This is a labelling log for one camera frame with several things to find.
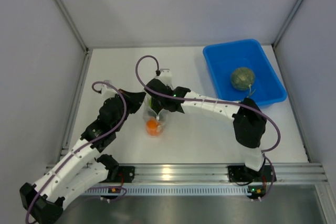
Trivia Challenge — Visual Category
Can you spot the right vertical frame post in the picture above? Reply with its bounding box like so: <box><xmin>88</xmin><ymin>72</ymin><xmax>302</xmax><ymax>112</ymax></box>
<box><xmin>271</xmin><ymin>0</ymin><xmax>305</xmax><ymax>49</ymax></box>

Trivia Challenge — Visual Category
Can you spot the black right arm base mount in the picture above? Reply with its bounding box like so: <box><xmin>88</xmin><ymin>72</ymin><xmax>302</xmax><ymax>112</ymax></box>
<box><xmin>228</xmin><ymin>165</ymin><xmax>275</xmax><ymax>184</ymax></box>

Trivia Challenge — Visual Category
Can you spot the left vertical frame post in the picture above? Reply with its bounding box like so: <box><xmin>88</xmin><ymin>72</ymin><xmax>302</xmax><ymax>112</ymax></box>
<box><xmin>54</xmin><ymin>0</ymin><xmax>88</xmax><ymax>52</ymax></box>

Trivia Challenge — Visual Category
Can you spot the clear polka dot zip bag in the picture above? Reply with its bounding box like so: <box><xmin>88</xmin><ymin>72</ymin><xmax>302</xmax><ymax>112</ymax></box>
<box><xmin>142</xmin><ymin>89</ymin><xmax>171</xmax><ymax>137</ymax></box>

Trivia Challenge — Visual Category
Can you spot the orange toy fruit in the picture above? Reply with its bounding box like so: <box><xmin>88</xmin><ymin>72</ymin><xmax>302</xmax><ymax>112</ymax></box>
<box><xmin>146</xmin><ymin>119</ymin><xmax>163</xmax><ymax>136</ymax></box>

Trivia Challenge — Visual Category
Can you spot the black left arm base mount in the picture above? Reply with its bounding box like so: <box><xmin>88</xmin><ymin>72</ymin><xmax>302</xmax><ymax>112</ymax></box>
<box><xmin>110</xmin><ymin>165</ymin><xmax>135</xmax><ymax>184</ymax></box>

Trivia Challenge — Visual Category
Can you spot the white slotted cable duct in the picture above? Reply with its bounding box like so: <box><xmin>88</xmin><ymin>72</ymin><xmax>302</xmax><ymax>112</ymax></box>
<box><xmin>83</xmin><ymin>184</ymin><xmax>253</xmax><ymax>196</ymax></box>

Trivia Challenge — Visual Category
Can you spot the aluminium frame rail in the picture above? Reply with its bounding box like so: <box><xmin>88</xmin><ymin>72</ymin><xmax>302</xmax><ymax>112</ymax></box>
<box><xmin>41</xmin><ymin>163</ymin><xmax>328</xmax><ymax>183</ymax></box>

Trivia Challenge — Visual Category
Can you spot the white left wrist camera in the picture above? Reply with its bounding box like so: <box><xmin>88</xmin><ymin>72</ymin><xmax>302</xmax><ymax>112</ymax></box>
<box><xmin>99</xmin><ymin>80</ymin><xmax>118</xmax><ymax>100</ymax></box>

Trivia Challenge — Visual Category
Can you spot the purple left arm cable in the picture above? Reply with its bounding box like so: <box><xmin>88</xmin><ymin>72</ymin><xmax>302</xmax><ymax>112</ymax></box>
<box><xmin>25</xmin><ymin>81</ymin><xmax>129</xmax><ymax>224</ymax></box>

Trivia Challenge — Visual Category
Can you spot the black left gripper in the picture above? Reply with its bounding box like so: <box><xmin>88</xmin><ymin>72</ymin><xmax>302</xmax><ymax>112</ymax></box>
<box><xmin>113</xmin><ymin>89</ymin><xmax>146</xmax><ymax>132</ymax></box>

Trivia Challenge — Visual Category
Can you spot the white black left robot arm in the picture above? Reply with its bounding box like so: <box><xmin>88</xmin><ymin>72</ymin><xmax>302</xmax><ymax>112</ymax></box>
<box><xmin>19</xmin><ymin>88</ymin><xmax>146</xmax><ymax>223</ymax></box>

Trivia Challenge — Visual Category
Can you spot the blue plastic bin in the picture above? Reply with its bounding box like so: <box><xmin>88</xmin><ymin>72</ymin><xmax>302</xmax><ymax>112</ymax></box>
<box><xmin>203</xmin><ymin>39</ymin><xmax>287</xmax><ymax>106</ymax></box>

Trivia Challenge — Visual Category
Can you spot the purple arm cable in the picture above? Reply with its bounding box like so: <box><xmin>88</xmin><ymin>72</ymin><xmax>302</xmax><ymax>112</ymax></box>
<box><xmin>135</xmin><ymin>55</ymin><xmax>281</xmax><ymax>201</ymax></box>
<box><xmin>25</xmin><ymin>81</ymin><xmax>129</xmax><ymax>224</ymax></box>

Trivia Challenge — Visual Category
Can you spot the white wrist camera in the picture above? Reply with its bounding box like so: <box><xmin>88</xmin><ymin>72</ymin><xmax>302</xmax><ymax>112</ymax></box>
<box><xmin>99</xmin><ymin>80</ymin><xmax>118</xmax><ymax>100</ymax></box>
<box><xmin>155</xmin><ymin>68</ymin><xmax>172</xmax><ymax>87</ymax></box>

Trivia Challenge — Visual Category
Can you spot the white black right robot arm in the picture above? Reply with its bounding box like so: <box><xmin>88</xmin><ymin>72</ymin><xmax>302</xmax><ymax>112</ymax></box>
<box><xmin>144</xmin><ymin>79</ymin><xmax>267</xmax><ymax>180</ymax></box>

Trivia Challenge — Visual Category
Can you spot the vertical frame post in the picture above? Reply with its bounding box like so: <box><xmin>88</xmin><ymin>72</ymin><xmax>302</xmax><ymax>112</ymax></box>
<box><xmin>54</xmin><ymin>0</ymin><xmax>88</xmax><ymax>52</ymax></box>
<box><xmin>271</xmin><ymin>0</ymin><xmax>305</xmax><ymax>49</ymax></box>

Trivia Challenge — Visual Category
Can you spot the green netted toy melon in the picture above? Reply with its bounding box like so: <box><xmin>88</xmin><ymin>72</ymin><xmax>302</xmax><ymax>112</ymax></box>
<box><xmin>230</xmin><ymin>67</ymin><xmax>256</xmax><ymax>97</ymax></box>

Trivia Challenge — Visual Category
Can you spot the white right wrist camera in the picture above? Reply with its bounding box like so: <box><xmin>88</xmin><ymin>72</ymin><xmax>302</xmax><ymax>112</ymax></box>
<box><xmin>155</xmin><ymin>68</ymin><xmax>172</xmax><ymax>87</ymax></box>

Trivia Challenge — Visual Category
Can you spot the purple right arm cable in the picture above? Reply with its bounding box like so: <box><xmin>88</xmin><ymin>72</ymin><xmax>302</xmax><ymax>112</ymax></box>
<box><xmin>135</xmin><ymin>55</ymin><xmax>281</xmax><ymax>201</ymax></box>

